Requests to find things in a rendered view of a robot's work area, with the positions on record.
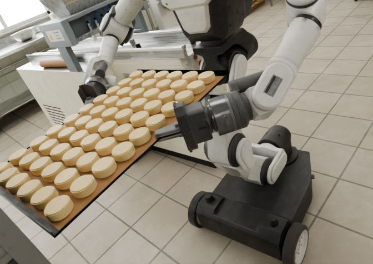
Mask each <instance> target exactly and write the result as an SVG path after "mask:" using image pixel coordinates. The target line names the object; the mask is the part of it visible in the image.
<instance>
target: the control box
mask: <svg viewBox="0 0 373 264"><path fill-rule="evenodd" d="M197 56H198V57H197V59H196V60H195V59H194V53H193V51H191V52H189V53H188V56H187V58H186V60H187V61H188V65H189V68H190V69H191V70H200V64H199V62H200V61H201V60H202V59H203V57H202V56H199V55H197Z"/></svg>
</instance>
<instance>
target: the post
mask: <svg viewBox="0 0 373 264"><path fill-rule="evenodd" d="M0 246H1V247H2V248H3V249H4V250H5V251H6V252H7V253H8V254H9V255H10V256H11V257H12V258H13V259H14V260H15V261H16V262H17V263H18V264H51V263H50V262H49V261H48V260H47V258H46V257H45V256H44V255H43V254H42V253H41V251H40V250H39V249H38V248H36V246H35V245H34V244H33V243H32V242H31V241H30V239H29V238H28V237H27V236H26V235H25V234H24V233H23V232H22V231H21V230H20V228H19V227H18V226H17V225H16V224H15V223H14V222H13V221H12V220H11V219H10V218H9V216H8V215H7V214H6V213H5V212H4V211H3V210H2V209H1V208H0Z"/></svg>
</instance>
